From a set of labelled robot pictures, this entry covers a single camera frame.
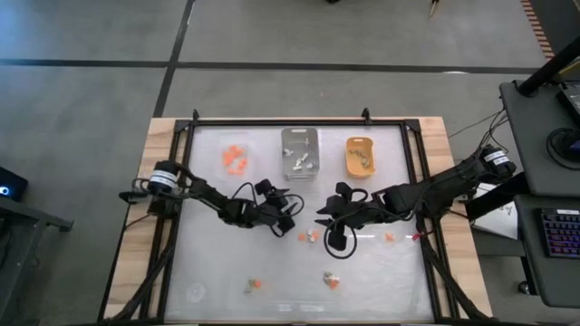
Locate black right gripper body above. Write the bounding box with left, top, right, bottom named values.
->
left=330, top=181, right=386, bottom=230

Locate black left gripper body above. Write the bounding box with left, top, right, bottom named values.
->
left=255, top=178, right=291, bottom=225

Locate grey plastic bin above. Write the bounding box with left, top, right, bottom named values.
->
left=280, top=126, right=322, bottom=183

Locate yellow plastic basket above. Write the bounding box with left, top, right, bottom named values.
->
left=344, top=136, right=377, bottom=179

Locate clear plastic bin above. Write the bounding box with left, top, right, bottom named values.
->
left=216, top=131, right=254, bottom=183

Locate white paper sheet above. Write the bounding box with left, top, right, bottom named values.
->
left=473, top=184, right=520, bottom=241

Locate dark grey side desk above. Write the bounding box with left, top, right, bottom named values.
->
left=498, top=80, right=580, bottom=198
left=514, top=194, right=580, bottom=310

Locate black backlit keyboard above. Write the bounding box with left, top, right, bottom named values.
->
left=537, top=207, right=580, bottom=260

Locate black round stand base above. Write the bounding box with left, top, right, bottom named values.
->
left=546, top=126, right=580, bottom=171

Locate grey metal desk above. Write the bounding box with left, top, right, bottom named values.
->
left=0, top=197, right=75, bottom=326

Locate black desk pole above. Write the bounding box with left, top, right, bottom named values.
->
left=517, top=34, right=580, bottom=98

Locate black device with blue light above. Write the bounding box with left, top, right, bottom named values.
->
left=0, top=166, right=30, bottom=203

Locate black mat with orange stripes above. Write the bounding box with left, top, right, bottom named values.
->
left=519, top=0, right=580, bottom=61

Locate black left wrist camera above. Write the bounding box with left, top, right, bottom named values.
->
left=276, top=216, right=296, bottom=235

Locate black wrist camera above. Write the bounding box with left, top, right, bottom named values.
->
left=276, top=216, right=296, bottom=235
left=327, top=229, right=348, bottom=252

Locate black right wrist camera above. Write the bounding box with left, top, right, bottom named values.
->
left=327, top=229, right=348, bottom=252

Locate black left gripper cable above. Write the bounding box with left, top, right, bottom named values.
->
left=230, top=181, right=306, bottom=238

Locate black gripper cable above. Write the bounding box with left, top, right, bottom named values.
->
left=323, top=187, right=369, bottom=261
left=230, top=181, right=306, bottom=238

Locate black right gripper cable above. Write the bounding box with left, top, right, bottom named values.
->
left=323, top=187, right=369, bottom=261

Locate black cable bundle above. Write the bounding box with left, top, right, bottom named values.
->
left=448, top=108, right=511, bottom=158

